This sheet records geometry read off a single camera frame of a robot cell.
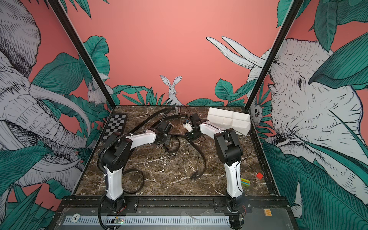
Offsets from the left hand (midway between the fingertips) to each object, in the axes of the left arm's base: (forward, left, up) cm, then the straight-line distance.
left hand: (166, 140), depth 101 cm
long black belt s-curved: (-27, -19, +1) cm, 33 cm away
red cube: (-28, -58, 0) cm, 65 cm away
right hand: (+1, -16, +2) cm, 16 cm away
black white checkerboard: (+13, +37, +5) cm, 40 cm away
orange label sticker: (-47, -54, +2) cm, 72 cm away
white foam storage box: (+13, -41, +4) cm, 43 cm away
